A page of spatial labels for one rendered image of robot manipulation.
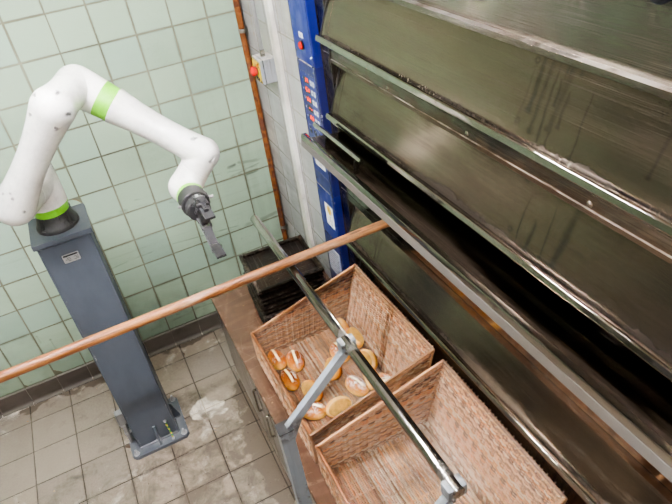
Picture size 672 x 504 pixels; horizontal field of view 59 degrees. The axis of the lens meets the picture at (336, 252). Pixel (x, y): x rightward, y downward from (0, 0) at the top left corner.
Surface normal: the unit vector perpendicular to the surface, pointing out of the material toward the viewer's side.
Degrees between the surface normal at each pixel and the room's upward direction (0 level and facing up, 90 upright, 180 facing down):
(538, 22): 90
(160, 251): 90
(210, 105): 90
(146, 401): 90
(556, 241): 70
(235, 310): 0
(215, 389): 0
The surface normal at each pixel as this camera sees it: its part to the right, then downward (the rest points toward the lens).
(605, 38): -0.89, 0.35
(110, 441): -0.12, -0.79
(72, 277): 0.44, 0.50
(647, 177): -0.87, 0.04
